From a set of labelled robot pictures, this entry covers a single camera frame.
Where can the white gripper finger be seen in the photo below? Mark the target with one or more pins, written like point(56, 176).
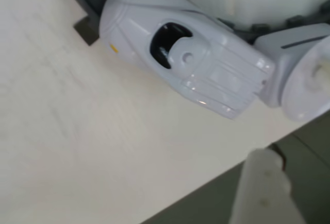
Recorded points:
point(260, 195)

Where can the white train carriage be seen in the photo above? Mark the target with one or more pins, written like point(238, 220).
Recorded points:
point(281, 61)

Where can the white Shinkansen head car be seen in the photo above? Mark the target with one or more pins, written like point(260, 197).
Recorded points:
point(144, 15)

